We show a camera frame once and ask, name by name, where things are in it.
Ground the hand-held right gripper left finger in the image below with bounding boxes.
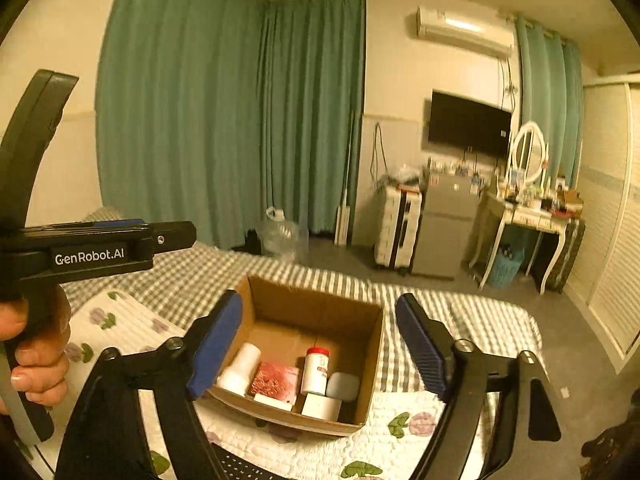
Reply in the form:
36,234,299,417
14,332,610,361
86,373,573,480
54,289,244,480

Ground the light blue earbud case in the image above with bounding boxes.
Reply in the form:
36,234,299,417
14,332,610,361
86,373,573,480
326,371,361,402

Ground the black remote control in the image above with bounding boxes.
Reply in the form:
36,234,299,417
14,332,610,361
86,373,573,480
212,442,291,480

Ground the wide green curtain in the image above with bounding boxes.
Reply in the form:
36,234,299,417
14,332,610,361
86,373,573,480
95,0,273,250

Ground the hanging wall cable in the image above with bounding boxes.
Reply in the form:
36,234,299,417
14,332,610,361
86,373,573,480
370,122,388,186

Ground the white charger block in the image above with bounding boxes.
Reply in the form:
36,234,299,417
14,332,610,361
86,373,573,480
301,392,343,421

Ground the grey checked bed sheet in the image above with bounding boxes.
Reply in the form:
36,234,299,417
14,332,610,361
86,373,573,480
65,207,546,396

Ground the white slatted wardrobe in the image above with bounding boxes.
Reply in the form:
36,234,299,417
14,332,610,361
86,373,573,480
565,74,640,373

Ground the white oval mirror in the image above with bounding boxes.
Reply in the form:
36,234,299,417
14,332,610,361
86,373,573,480
507,121,550,186

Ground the dark suitcase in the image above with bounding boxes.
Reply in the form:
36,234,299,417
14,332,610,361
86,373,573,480
545,217,587,293

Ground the narrow green curtain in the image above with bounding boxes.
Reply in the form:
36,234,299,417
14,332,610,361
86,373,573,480
260,0,367,236

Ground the blue laundry basket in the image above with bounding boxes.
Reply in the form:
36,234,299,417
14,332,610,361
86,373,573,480
486,250,526,288

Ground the white ribbed suitcase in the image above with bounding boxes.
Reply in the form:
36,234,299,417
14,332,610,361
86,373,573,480
374,186,426,275

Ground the clear water jug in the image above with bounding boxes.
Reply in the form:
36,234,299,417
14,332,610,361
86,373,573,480
260,206,310,265

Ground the silver small fridge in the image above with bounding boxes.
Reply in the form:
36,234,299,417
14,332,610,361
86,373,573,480
411,170,483,281

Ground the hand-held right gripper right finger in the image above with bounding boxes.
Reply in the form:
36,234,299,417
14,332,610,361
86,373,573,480
395,293,563,480

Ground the person's left hand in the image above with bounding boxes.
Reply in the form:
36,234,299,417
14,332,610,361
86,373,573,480
0,285,71,413

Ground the light green window curtain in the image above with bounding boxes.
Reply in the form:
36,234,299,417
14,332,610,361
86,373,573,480
515,15,585,186

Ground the small white bottle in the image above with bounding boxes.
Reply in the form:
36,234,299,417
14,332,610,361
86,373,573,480
216,342,262,397

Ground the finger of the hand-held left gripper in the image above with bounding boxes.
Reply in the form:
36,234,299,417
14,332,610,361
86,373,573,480
150,221,197,256
85,218,147,229

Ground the black wall television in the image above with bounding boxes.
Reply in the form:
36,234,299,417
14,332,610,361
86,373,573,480
428,90,513,157

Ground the dark floral clothing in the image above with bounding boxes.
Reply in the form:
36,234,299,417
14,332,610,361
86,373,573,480
582,425,640,480

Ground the white dressing table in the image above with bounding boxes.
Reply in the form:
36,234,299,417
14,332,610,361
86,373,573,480
467,192,576,295

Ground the pink patterned packet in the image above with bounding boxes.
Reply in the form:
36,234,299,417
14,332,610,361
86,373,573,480
249,361,301,405

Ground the white pill bottle red cap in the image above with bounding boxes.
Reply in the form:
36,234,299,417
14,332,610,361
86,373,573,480
301,347,330,396

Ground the white air conditioner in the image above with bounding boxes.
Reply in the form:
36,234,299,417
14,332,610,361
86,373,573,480
416,6,516,58

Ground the white floral quilt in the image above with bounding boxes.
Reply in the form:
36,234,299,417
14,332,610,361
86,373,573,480
30,287,501,480

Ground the white pole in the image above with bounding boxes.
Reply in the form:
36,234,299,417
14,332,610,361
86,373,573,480
335,110,361,246

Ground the clear plastic bag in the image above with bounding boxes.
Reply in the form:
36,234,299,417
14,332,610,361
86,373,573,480
395,162,421,186

